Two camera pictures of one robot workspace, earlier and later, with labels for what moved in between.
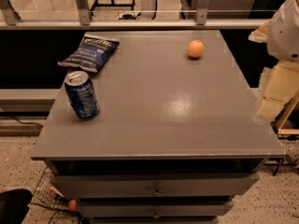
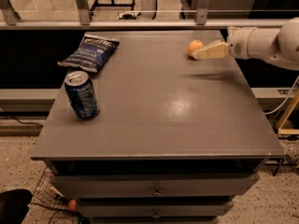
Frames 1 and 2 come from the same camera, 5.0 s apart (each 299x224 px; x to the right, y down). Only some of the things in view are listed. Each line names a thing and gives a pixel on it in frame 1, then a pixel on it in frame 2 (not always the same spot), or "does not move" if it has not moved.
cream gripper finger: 283,84 -> 215,51
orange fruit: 195,48 does not move
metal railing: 81,21 does not move
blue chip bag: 92,53 does not move
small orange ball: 72,205 does not move
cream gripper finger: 261,35 -> 215,43
